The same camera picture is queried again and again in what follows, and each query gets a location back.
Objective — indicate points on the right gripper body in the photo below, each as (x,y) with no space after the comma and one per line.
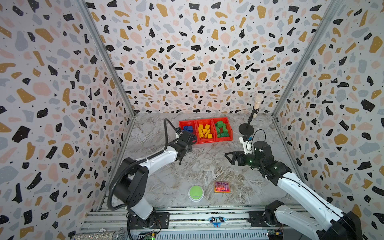
(240,159)

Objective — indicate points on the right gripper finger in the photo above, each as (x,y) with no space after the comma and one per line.
(234,161)
(233,154)

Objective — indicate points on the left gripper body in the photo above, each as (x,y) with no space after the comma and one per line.
(190,149)

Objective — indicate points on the blue square brick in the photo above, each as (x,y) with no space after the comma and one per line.
(189,129)

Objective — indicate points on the dark green long brick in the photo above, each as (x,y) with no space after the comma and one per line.
(218,131)

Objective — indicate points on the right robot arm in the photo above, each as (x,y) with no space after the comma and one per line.
(326,222)

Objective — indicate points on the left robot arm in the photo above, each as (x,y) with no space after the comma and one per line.
(128,186)

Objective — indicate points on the left red bin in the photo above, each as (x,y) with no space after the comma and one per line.
(185,135)

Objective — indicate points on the red bin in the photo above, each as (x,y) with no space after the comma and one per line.
(200,127)
(185,135)
(230,131)

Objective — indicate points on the wooden microphone on black stand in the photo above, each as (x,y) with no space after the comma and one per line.
(247,128)

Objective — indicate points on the colourful card box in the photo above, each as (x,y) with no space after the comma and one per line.
(222,187)

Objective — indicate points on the middle red bin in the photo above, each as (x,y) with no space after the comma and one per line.
(200,127)

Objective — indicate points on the right red bin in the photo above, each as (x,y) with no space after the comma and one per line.
(230,131)

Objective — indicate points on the green push button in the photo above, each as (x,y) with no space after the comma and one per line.
(196,193)

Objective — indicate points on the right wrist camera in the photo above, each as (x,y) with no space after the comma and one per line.
(246,142)

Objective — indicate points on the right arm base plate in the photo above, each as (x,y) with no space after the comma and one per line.
(263,219)

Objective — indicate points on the blue clip on rail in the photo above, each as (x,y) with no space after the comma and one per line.
(216,222)

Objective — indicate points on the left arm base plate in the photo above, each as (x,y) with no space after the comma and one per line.
(154,221)

